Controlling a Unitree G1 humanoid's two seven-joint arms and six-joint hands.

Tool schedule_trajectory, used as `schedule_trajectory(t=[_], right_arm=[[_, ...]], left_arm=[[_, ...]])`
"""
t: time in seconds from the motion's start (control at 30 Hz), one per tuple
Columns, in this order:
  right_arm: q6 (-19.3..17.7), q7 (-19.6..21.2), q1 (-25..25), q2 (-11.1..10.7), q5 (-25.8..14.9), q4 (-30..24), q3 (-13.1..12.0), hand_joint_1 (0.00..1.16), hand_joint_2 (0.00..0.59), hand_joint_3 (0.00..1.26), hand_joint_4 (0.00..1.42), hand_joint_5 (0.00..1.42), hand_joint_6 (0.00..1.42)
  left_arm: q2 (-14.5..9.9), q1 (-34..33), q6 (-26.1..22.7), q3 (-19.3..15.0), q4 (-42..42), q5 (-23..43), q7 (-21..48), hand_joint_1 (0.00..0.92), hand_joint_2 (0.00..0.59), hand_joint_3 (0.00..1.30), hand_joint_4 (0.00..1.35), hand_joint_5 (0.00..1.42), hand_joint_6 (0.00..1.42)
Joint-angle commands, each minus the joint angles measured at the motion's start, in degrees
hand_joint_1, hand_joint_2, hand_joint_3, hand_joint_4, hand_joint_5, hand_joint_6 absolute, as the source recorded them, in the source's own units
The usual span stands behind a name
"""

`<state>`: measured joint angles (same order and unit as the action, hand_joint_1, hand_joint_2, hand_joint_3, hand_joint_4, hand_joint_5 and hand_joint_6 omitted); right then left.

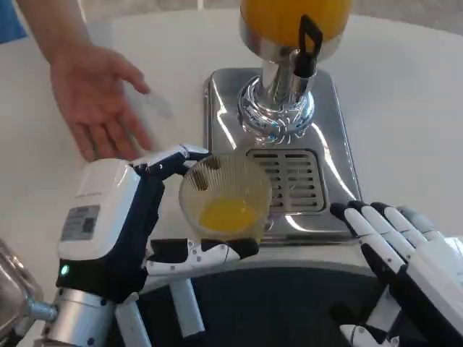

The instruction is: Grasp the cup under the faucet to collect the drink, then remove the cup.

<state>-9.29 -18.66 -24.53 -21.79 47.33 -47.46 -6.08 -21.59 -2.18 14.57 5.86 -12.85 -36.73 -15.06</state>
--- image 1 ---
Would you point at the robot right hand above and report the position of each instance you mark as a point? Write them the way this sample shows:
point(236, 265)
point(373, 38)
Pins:
point(423, 260)

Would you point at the person's hand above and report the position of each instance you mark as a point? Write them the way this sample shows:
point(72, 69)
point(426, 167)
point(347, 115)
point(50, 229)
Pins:
point(90, 97)

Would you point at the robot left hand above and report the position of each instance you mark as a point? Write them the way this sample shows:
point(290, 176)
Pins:
point(97, 231)

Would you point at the clear ribbed glass cup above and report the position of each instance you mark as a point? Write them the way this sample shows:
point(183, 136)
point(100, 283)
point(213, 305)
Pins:
point(224, 213)

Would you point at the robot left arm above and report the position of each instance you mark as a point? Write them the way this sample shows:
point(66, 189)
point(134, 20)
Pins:
point(79, 318)

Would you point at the person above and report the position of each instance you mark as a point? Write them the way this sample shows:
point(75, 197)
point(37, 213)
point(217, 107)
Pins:
point(9, 18)

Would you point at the steel drip tray base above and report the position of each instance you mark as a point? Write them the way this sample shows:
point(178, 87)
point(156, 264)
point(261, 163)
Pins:
point(336, 144)

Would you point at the steel drip grid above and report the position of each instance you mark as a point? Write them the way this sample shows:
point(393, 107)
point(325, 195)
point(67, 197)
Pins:
point(289, 180)

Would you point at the black robot torso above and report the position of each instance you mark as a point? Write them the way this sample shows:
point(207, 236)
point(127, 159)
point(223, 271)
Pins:
point(271, 311)

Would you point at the orange juice dispenser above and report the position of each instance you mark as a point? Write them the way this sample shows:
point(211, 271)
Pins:
point(289, 25)

